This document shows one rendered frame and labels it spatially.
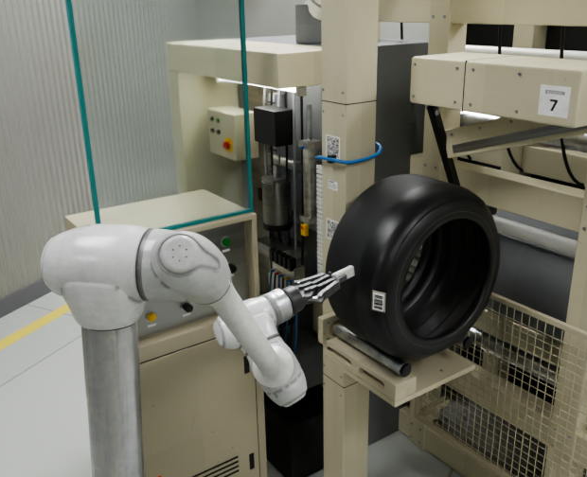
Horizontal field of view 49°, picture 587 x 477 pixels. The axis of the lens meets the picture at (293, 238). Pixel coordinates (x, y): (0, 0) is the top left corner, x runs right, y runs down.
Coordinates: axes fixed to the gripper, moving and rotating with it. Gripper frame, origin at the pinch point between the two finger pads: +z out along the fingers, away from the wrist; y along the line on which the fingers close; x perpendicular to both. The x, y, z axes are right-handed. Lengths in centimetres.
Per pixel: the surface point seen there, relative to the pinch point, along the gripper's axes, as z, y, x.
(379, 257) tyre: 7.4, -7.5, -5.0
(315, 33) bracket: 60, 82, -53
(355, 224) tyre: 10.8, 6.0, -10.0
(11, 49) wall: -3, 325, -47
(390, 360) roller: 10.8, -4.4, 33.3
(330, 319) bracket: 10.4, 24.5, 31.0
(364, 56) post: 38, 27, -52
